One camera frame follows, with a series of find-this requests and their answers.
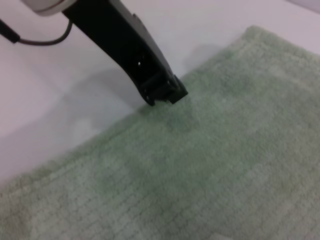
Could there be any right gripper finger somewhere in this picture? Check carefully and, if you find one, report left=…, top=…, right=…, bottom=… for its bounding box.
left=139, top=79, right=174, bottom=107
left=167, top=74, right=189, bottom=105

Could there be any light green ribbed towel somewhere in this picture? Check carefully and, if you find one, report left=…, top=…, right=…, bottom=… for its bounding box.
left=0, top=24, right=320, bottom=240

